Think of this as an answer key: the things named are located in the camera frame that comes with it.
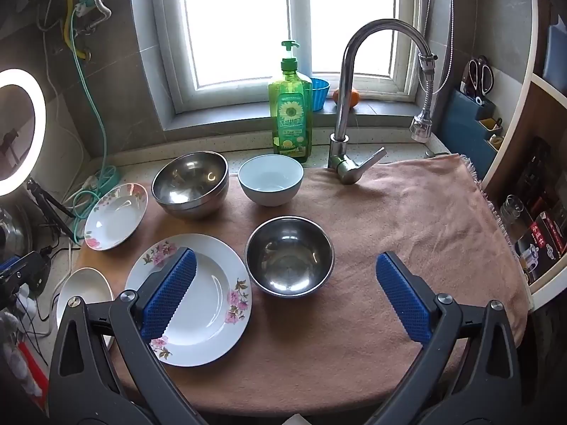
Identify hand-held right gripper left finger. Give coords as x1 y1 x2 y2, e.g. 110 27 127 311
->
48 248 209 425

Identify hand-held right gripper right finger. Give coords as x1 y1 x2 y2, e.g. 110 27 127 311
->
363 251 521 425

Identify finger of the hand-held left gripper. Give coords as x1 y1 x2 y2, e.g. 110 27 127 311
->
0 251 50 295

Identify large pink floral plate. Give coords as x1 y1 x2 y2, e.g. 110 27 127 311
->
125 233 252 355

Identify white deep plate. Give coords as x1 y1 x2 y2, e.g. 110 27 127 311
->
56 267 117 350

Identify large steel bowl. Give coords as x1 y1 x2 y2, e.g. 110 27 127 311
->
155 181 230 221
152 151 230 206

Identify small pink floral plate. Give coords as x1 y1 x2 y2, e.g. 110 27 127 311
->
84 183 148 251

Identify red-sided steel bowl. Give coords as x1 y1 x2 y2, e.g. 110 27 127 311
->
245 216 336 297

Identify white ceramic bowl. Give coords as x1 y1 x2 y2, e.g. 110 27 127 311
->
238 154 304 207

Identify steel pot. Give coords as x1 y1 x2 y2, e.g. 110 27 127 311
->
0 206 32 257

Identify black tripod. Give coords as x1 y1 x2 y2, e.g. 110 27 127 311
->
27 178 78 242

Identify pink towel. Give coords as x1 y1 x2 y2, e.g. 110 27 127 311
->
73 153 532 412

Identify red flat object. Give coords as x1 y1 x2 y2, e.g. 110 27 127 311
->
20 341 49 410

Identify teal power strip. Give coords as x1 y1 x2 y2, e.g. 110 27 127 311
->
86 166 120 191

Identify glass jar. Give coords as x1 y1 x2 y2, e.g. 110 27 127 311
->
500 195 526 231

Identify red printed box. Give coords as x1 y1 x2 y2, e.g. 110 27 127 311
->
516 212 565 284

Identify blue knife holder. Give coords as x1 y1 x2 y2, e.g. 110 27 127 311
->
445 89 503 178

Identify steel kitchen faucet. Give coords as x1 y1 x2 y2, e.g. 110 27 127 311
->
329 18 439 185

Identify green dish soap bottle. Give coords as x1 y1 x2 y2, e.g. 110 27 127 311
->
268 41 313 164

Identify small blue cup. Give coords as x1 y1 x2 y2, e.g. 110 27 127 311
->
310 78 331 111

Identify white wooden shelf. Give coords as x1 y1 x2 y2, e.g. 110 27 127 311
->
481 0 567 311

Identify black scissors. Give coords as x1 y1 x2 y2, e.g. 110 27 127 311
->
465 56 494 98

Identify blue flat board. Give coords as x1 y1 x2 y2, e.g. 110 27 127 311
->
543 24 567 80

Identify teal hose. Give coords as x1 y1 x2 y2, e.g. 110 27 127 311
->
73 53 120 240

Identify white ring light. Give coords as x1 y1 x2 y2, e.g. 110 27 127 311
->
0 68 47 198

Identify yellow hose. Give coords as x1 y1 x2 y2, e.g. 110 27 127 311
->
64 0 89 59

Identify metal bead cord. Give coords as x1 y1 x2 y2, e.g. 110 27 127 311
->
436 0 456 96

